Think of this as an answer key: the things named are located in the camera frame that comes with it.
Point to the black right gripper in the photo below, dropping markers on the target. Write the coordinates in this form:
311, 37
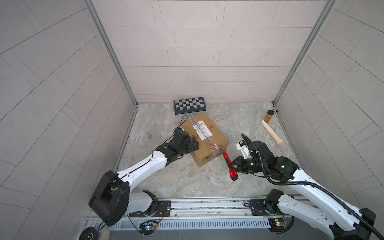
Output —
238, 163

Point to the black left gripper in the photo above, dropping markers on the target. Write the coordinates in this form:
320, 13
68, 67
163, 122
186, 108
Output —
190, 148

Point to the red utility knife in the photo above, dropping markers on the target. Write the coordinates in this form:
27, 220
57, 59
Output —
233, 173

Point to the brown cardboard express box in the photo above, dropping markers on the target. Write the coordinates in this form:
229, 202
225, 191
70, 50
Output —
212, 142

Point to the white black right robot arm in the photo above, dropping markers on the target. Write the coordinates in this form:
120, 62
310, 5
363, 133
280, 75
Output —
330, 214

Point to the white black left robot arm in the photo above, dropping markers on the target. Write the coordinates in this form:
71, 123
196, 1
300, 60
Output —
113, 197

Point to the black white chessboard case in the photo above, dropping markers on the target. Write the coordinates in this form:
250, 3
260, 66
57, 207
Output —
190, 105

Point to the wooden rolling pin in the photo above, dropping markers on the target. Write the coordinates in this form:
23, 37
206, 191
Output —
281, 143

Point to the brown spice jar black lid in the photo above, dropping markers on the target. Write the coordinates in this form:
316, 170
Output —
269, 115

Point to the right green circuit board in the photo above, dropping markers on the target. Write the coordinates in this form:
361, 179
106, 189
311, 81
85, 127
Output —
277, 225

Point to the green circuit board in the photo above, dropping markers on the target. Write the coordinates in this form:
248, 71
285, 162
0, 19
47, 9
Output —
277, 225
149, 226

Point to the left green circuit board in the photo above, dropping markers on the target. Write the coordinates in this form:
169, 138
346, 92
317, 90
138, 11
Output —
149, 226

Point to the black wheel roller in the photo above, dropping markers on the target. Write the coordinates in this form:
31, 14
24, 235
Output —
89, 233

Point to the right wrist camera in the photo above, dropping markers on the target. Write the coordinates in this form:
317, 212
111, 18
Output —
243, 148

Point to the aluminium mounting rail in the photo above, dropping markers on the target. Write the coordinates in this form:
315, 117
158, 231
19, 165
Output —
233, 208

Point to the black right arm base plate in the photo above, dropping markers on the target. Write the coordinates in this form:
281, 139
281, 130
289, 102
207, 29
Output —
261, 208

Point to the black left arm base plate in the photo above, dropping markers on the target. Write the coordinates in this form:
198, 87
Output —
156, 209

